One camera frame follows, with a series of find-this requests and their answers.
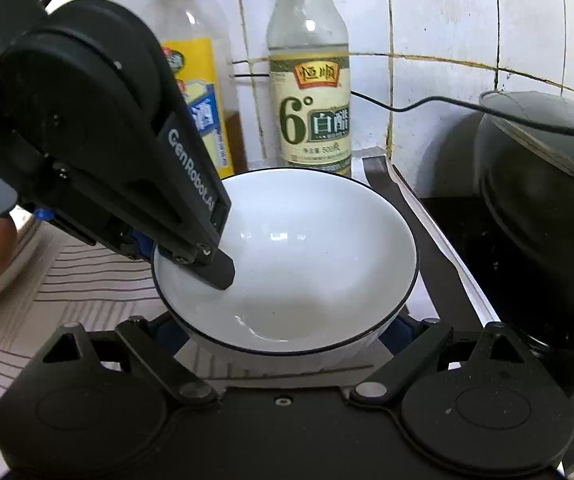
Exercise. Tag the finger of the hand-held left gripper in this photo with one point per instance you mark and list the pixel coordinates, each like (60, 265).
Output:
(142, 246)
(219, 272)

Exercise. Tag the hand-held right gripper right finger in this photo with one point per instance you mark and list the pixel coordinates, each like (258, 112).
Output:
(401, 332)

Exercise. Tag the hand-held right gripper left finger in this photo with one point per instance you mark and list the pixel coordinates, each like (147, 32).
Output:
(168, 332)

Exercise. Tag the white bowl with black rim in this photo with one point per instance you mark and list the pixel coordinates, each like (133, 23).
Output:
(292, 260)

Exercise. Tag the black stove top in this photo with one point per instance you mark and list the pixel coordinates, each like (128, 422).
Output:
(462, 240)

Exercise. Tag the stainless steel basin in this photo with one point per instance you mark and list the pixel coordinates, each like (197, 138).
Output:
(24, 245)

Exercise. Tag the yellow label glass bottle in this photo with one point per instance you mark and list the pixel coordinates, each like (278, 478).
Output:
(207, 85)

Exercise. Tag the black cooking pot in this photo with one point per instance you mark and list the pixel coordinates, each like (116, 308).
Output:
(532, 240)

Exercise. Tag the white vinegar glass bottle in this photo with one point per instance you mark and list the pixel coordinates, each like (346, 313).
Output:
(312, 110)

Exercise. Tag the pot lid with brown knob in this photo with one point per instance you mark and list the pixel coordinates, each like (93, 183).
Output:
(557, 105)

